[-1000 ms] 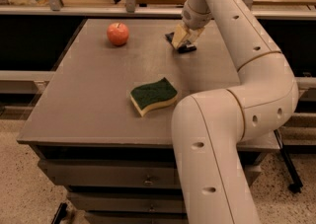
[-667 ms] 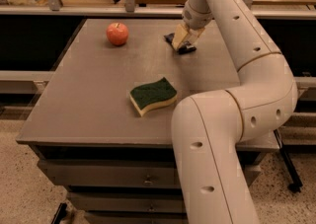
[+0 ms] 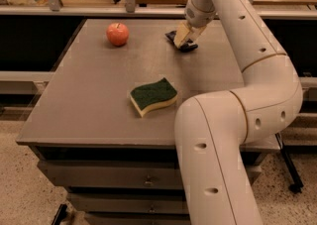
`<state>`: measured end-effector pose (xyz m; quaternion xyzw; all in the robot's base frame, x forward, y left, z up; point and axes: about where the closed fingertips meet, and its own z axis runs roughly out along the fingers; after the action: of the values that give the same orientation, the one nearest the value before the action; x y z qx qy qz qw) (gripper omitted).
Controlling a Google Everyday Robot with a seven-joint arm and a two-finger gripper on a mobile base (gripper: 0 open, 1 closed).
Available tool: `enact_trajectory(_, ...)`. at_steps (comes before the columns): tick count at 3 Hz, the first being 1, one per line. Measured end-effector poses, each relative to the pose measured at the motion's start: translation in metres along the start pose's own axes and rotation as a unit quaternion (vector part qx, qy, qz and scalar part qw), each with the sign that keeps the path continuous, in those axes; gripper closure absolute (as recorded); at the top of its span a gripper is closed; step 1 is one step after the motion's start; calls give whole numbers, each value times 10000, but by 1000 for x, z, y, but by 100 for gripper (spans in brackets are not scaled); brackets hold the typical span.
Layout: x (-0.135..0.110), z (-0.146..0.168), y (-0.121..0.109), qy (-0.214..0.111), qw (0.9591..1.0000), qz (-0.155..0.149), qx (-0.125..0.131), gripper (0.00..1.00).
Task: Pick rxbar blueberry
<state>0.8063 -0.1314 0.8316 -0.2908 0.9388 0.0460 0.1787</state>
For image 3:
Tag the grey drawer cabinet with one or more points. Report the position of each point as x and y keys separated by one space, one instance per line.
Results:
x=118 y=167

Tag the green and yellow sponge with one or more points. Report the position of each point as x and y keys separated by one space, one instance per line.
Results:
x=153 y=96

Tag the dark blue rxbar wrapper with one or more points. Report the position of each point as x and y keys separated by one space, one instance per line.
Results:
x=187 y=47

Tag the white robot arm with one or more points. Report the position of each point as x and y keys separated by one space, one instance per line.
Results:
x=210 y=128

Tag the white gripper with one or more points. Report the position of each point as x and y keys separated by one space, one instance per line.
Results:
x=197 y=16

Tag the black floor stand leg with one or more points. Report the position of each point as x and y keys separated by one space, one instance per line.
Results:
x=296 y=186

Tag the red apple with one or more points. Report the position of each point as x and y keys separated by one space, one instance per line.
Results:
x=117 y=34

